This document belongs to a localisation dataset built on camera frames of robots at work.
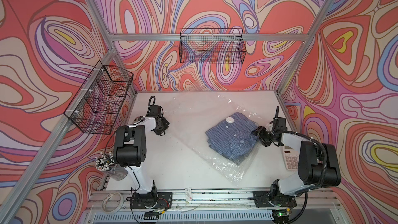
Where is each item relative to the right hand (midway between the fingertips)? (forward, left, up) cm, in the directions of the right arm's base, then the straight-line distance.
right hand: (254, 138), depth 93 cm
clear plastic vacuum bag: (+19, +37, +1) cm, 41 cm away
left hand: (+11, +54, +1) cm, 55 cm away
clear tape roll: (-33, +72, +1) cm, 79 cm away
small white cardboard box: (-30, +40, 0) cm, 50 cm away
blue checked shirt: (-2, +14, +4) cm, 15 cm away
